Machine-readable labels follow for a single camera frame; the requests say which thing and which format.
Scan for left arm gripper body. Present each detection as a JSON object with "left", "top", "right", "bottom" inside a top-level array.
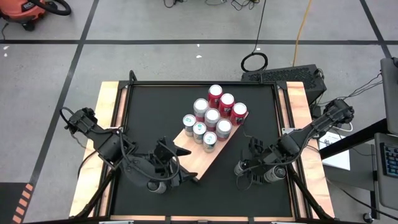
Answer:
[{"left": 136, "top": 152, "right": 183, "bottom": 190}]

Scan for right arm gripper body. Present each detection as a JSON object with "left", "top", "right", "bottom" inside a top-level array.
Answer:
[{"left": 247, "top": 146, "right": 282, "bottom": 185}]

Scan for silver can black top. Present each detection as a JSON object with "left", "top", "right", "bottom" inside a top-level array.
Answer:
[
  {"left": 233, "top": 160, "right": 249, "bottom": 177},
  {"left": 263, "top": 164, "right": 287, "bottom": 184},
  {"left": 147, "top": 182, "right": 167, "bottom": 194}
]

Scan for blue silver energy drink can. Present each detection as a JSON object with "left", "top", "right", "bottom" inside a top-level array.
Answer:
[
  {"left": 202, "top": 131, "right": 218, "bottom": 153},
  {"left": 182, "top": 114, "right": 197, "bottom": 137},
  {"left": 192, "top": 121, "right": 207, "bottom": 144}
]

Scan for red soda can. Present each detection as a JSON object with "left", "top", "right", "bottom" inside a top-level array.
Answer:
[
  {"left": 230, "top": 102, "right": 249, "bottom": 126},
  {"left": 219, "top": 93, "right": 236, "bottom": 118},
  {"left": 208, "top": 84, "right": 223, "bottom": 108}
]

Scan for wooden side board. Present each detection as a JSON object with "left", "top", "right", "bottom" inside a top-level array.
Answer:
[
  {"left": 277, "top": 81, "right": 336, "bottom": 219},
  {"left": 68, "top": 81, "right": 129, "bottom": 218}
]

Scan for white paper sheet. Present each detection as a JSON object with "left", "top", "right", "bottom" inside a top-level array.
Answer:
[{"left": 319, "top": 130, "right": 351, "bottom": 171}]

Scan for black desk beam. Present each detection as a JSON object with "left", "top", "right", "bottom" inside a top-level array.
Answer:
[{"left": 319, "top": 118, "right": 389, "bottom": 160}]

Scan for grey laptop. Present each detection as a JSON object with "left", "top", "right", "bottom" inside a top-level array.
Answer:
[{"left": 374, "top": 133, "right": 398, "bottom": 212}]

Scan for grey monitor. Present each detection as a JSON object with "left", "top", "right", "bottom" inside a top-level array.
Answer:
[{"left": 380, "top": 57, "right": 398, "bottom": 135}]

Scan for black mat orange stripes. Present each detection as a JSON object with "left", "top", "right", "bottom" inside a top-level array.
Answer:
[{"left": 0, "top": 182, "right": 35, "bottom": 224}]

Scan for orange shop vacuum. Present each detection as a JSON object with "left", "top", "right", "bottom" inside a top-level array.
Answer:
[{"left": 0, "top": 0, "right": 47, "bottom": 31}]

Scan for black table frame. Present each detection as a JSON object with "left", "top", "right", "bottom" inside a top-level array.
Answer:
[{"left": 70, "top": 70, "right": 335, "bottom": 224}]

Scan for white cable loop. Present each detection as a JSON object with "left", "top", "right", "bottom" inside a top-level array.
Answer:
[{"left": 338, "top": 116, "right": 354, "bottom": 133}]

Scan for black coiled floor cable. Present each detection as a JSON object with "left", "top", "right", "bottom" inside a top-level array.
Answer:
[{"left": 241, "top": 0, "right": 269, "bottom": 73}]

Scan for black desk cables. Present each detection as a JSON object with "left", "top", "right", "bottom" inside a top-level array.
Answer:
[{"left": 320, "top": 72, "right": 384, "bottom": 106}]

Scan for yellow cable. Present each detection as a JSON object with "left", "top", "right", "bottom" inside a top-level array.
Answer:
[{"left": 292, "top": 0, "right": 313, "bottom": 68}]

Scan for black floor cables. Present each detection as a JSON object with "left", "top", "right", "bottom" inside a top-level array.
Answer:
[{"left": 163, "top": 0, "right": 261, "bottom": 11}]

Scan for black vacuum hose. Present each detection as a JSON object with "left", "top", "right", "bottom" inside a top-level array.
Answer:
[{"left": 29, "top": 0, "right": 72, "bottom": 16}]

